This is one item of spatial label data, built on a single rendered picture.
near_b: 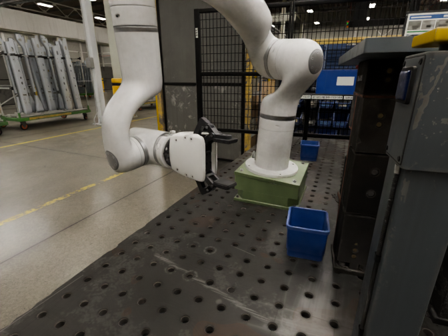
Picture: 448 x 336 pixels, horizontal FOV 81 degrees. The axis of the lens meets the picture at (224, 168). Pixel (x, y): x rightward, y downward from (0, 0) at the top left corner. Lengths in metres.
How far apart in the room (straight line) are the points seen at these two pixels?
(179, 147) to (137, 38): 0.23
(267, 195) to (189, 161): 0.41
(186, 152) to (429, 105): 0.42
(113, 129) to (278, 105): 0.50
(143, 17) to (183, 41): 2.76
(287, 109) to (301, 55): 0.16
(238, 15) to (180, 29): 2.68
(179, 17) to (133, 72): 2.84
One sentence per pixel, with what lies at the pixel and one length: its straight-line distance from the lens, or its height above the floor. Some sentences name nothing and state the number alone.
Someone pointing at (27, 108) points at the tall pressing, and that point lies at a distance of 7.91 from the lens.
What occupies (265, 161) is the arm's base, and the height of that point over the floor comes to 0.85.
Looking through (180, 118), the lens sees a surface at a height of 0.63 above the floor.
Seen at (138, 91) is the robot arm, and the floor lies 1.09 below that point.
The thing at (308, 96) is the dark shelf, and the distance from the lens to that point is 1.62.
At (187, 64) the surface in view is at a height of 1.27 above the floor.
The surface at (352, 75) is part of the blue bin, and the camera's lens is 1.65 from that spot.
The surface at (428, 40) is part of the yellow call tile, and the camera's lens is 0.33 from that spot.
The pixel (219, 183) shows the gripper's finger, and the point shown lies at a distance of 0.54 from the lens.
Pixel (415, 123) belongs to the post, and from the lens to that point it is 0.32.
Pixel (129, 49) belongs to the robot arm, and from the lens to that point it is 0.61.
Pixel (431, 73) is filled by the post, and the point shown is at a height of 1.12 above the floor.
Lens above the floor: 1.12
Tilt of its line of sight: 19 degrees down
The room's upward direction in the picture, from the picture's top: straight up
